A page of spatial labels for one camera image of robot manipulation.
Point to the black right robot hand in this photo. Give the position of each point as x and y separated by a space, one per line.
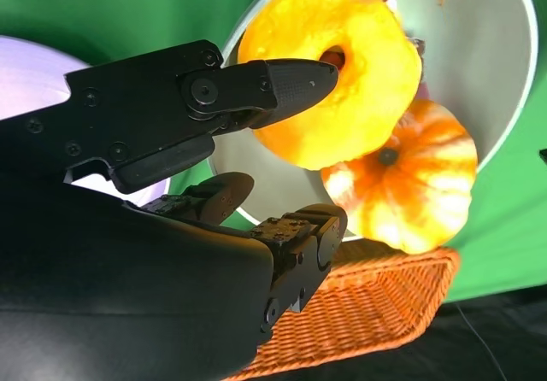
107 291

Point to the orange striped toy pumpkin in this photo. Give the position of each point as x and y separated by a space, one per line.
410 201

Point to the yellow donut bread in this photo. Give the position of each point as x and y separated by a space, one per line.
372 112

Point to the brown chocolate toy cake slice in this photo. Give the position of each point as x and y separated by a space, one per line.
416 45

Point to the pale grey bowl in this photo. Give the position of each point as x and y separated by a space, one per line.
470 35

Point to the lavender plate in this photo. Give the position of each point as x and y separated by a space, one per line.
30 73

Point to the orange wicker basket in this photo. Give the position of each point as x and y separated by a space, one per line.
376 304

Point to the green tablecloth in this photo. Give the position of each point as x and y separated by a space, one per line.
85 5

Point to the black backdrop cloth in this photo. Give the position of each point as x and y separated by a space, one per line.
491 338

